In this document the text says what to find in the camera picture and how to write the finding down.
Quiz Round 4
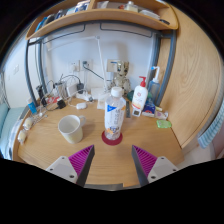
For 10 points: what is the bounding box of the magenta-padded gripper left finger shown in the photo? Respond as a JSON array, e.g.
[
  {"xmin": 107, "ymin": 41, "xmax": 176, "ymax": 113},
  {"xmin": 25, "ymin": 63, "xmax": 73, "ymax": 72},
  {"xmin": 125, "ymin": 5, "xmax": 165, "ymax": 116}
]
[{"xmin": 45, "ymin": 144, "xmax": 96, "ymax": 188}]

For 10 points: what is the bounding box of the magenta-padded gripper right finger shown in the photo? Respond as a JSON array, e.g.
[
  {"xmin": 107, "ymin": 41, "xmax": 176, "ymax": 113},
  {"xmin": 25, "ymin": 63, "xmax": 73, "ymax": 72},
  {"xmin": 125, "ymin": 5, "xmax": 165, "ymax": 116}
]
[{"xmin": 131, "ymin": 144, "xmax": 181, "ymax": 187}]

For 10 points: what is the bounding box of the clear plastic water bottle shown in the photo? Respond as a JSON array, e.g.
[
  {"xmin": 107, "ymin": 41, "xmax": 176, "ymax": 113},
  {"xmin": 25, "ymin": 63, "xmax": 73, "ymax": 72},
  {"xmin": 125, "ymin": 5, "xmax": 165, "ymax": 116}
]
[{"xmin": 104, "ymin": 86, "xmax": 127, "ymax": 141}]

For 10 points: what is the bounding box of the cream ceramic mug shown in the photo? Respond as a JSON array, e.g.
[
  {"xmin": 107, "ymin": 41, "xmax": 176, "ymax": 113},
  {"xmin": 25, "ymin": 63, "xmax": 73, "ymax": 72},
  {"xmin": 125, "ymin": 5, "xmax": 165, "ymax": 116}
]
[{"xmin": 57, "ymin": 114, "xmax": 87, "ymax": 145}]

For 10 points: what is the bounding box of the small green plastic packet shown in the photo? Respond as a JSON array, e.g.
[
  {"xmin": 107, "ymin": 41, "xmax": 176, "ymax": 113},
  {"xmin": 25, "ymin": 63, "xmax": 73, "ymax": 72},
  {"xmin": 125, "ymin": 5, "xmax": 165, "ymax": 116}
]
[{"xmin": 156, "ymin": 119, "xmax": 173, "ymax": 129}]

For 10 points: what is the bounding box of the wrapped yellow round bun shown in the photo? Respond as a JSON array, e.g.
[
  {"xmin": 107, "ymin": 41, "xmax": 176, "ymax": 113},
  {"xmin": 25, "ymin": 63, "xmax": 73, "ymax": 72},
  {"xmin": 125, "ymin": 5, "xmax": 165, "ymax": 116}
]
[
  {"xmin": 17, "ymin": 129, "xmax": 28, "ymax": 144},
  {"xmin": 22, "ymin": 116, "xmax": 35, "ymax": 130}
]

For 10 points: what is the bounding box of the pink white tube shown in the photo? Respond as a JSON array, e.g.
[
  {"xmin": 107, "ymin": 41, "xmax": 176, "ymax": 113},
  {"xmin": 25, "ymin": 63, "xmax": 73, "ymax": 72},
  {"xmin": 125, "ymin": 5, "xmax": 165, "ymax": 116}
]
[{"xmin": 154, "ymin": 110, "xmax": 169, "ymax": 120}]

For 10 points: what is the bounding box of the flat round red coaster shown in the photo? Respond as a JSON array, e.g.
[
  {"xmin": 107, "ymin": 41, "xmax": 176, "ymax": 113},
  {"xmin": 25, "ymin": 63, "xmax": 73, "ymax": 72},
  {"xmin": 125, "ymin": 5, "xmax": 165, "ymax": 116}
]
[{"xmin": 101, "ymin": 129, "xmax": 124, "ymax": 146}]

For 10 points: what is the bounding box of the small blue box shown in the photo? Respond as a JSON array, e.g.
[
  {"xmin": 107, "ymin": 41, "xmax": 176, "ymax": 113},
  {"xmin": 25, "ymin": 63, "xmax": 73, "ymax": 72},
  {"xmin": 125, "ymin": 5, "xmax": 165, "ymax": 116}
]
[{"xmin": 142, "ymin": 101, "xmax": 157, "ymax": 116}]

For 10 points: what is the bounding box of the small white square thermometer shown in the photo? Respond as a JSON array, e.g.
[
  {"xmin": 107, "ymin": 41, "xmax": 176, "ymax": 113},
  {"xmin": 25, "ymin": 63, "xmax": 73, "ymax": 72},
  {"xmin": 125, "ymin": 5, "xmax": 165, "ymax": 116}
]
[{"xmin": 131, "ymin": 108, "xmax": 142, "ymax": 118}]

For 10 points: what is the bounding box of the black plug adapter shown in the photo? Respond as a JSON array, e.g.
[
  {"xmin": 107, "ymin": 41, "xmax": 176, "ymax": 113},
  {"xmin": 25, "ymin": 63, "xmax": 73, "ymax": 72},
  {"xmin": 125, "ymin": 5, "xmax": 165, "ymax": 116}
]
[{"xmin": 56, "ymin": 99, "xmax": 67, "ymax": 110}]

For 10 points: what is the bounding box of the small white oval device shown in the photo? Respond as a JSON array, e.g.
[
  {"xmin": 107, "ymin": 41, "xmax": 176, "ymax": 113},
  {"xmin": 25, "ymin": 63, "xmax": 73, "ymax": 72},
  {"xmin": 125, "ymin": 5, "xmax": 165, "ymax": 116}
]
[{"xmin": 75, "ymin": 102, "xmax": 88, "ymax": 110}]

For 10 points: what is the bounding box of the blue striped towel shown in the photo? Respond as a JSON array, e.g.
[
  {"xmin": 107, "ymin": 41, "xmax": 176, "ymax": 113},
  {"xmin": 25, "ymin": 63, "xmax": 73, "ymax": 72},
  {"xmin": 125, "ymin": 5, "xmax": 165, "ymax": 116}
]
[{"xmin": 197, "ymin": 99, "xmax": 224, "ymax": 149}]

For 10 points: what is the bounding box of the grey flat ruler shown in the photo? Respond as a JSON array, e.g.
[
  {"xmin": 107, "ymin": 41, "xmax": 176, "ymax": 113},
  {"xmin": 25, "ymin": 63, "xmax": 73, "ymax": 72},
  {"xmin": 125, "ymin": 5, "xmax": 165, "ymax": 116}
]
[{"xmin": 125, "ymin": 99, "xmax": 132, "ymax": 118}]

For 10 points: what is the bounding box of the blue white-capped can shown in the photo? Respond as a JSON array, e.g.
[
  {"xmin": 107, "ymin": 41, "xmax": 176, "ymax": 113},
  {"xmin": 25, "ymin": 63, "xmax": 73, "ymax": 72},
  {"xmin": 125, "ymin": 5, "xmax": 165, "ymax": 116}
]
[{"xmin": 27, "ymin": 99, "xmax": 38, "ymax": 114}]

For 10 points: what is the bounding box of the bed with teal mattress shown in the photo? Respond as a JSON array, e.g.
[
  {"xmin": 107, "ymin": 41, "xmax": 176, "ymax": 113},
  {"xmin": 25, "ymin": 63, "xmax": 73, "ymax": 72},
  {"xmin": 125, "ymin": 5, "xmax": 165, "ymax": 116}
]
[{"xmin": 0, "ymin": 101, "xmax": 24, "ymax": 158}]

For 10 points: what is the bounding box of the white paper bag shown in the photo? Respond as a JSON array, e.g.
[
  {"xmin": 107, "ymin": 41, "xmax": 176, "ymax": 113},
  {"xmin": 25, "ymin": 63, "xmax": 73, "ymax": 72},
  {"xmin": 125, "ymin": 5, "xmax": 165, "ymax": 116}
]
[{"xmin": 96, "ymin": 98, "xmax": 107, "ymax": 111}]

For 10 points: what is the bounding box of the white red-pump lotion bottle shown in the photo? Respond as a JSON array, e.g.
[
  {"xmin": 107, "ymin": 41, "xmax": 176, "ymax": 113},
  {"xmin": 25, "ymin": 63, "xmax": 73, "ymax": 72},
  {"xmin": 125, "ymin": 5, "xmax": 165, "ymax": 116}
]
[{"xmin": 131, "ymin": 76, "xmax": 149, "ymax": 113}]

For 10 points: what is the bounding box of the white power strip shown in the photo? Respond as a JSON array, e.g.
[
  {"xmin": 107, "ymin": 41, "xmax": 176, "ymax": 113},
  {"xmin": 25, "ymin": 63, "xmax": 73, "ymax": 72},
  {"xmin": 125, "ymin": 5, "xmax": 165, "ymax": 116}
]
[{"xmin": 75, "ymin": 91, "xmax": 94, "ymax": 103}]

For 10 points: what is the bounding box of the white power adapter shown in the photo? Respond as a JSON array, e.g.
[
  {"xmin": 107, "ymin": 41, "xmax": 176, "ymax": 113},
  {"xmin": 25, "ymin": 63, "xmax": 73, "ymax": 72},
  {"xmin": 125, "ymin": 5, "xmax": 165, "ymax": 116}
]
[{"xmin": 65, "ymin": 83, "xmax": 78, "ymax": 98}]

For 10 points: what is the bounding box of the blue white-nozzle squeeze bottle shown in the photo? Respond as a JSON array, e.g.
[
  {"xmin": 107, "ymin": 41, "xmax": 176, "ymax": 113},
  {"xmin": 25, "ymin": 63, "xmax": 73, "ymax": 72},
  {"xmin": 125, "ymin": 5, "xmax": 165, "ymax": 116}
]
[{"xmin": 147, "ymin": 65, "xmax": 161, "ymax": 103}]

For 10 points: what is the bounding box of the black charger block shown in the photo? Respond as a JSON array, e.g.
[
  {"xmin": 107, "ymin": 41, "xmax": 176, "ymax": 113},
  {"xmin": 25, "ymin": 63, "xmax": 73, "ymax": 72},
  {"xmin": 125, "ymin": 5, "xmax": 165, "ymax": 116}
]
[{"xmin": 76, "ymin": 82, "xmax": 85, "ymax": 94}]

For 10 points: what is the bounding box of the wooden tree-man figurine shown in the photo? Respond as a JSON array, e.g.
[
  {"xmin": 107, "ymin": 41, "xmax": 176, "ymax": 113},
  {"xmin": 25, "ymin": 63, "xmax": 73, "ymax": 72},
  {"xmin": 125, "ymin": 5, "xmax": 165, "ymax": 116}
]
[{"xmin": 111, "ymin": 60, "xmax": 132, "ymax": 96}]

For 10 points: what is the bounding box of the white desk lamp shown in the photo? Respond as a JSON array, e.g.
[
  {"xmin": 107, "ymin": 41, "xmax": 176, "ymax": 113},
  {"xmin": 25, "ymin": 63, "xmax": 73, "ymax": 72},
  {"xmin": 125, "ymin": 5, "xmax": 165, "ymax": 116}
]
[{"xmin": 46, "ymin": 34, "xmax": 113, "ymax": 101}]

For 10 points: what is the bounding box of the wooden shelf unit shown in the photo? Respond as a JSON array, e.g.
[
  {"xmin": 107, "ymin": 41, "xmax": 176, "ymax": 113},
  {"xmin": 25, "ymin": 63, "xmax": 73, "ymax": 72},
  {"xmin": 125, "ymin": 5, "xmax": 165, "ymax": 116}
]
[{"xmin": 25, "ymin": 0, "xmax": 179, "ymax": 41}]

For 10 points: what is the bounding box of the grey metal desk frame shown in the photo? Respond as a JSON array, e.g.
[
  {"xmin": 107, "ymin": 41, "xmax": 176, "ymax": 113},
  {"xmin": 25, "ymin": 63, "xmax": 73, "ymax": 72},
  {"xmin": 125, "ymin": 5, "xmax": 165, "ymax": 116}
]
[{"xmin": 24, "ymin": 20, "xmax": 178, "ymax": 108}]

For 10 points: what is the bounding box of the white wall socket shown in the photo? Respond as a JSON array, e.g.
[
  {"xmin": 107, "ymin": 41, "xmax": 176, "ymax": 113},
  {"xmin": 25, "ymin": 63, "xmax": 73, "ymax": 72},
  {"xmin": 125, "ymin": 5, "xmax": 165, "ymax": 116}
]
[
  {"xmin": 81, "ymin": 58, "xmax": 93, "ymax": 70},
  {"xmin": 68, "ymin": 60, "xmax": 81, "ymax": 73}
]

